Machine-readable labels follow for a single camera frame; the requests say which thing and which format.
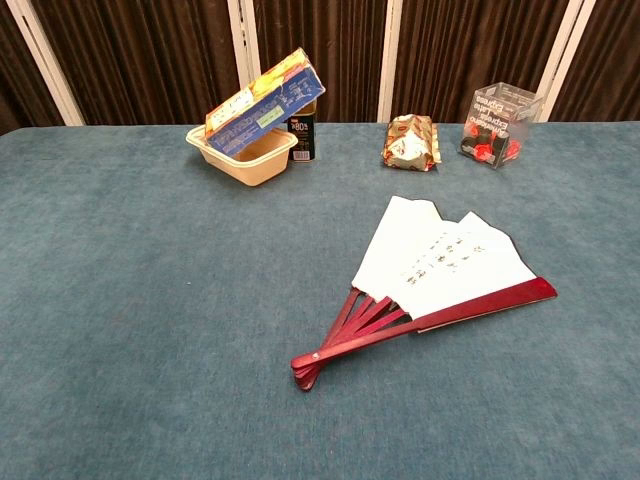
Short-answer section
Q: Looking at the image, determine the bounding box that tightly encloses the clear plastic capsule box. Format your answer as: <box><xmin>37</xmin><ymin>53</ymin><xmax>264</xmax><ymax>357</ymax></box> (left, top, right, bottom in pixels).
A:
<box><xmin>457</xmin><ymin>82</ymin><xmax>545</xmax><ymax>171</ymax></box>

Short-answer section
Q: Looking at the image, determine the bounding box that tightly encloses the gold foil snack packet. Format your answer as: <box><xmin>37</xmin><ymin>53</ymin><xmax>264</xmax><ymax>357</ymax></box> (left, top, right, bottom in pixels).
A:
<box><xmin>380</xmin><ymin>113</ymin><xmax>444</xmax><ymax>174</ymax></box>

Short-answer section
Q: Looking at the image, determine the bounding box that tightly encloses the white partition post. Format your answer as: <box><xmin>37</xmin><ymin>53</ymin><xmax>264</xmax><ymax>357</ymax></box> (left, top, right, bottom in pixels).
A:
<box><xmin>535</xmin><ymin>0</ymin><xmax>585</xmax><ymax>122</ymax></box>
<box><xmin>5</xmin><ymin>0</ymin><xmax>85</xmax><ymax>127</ymax></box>
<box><xmin>378</xmin><ymin>0</ymin><xmax>405</xmax><ymax>124</ymax></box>
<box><xmin>226</xmin><ymin>0</ymin><xmax>257</xmax><ymax>89</ymax></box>

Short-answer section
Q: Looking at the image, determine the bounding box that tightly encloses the dark brown curtain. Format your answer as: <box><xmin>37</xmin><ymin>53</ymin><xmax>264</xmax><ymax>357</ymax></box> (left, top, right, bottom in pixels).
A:
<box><xmin>0</xmin><ymin>0</ymin><xmax>640</xmax><ymax>136</ymax></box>

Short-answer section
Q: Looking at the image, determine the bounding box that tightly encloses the red-ribbed paper folding fan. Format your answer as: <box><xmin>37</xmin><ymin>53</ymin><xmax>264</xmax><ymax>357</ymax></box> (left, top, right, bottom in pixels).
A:
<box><xmin>289</xmin><ymin>195</ymin><xmax>559</xmax><ymax>394</ymax></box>

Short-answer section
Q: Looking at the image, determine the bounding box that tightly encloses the teal felt table mat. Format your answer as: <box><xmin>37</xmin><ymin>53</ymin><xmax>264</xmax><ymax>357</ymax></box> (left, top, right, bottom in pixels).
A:
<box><xmin>0</xmin><ymin>121</ymin><xmax>640</xmax><ymax>480</ymax></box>

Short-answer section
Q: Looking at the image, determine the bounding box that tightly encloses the dark tin can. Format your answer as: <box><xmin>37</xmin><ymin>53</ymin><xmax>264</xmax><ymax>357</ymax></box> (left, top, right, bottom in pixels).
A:
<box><xmin>285</xmin><ymin>97</ymin><xmax>320</xmax><ymax>164</ymax></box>

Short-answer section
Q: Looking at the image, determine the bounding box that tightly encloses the blue and yellow carton box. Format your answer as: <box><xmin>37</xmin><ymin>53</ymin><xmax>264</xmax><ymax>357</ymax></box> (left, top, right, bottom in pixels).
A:
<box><xmin>204</xmin><ymin>47</ymin><xmax>327</xmax><ymax>160</ymax></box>

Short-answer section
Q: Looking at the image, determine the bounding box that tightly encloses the cream plastic tray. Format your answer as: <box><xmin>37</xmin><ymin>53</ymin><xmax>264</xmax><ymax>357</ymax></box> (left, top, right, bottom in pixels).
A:
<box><xmin>185</xmin><ymin>123</ymin><xmax>300</xmax><ymax>188</ymax></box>

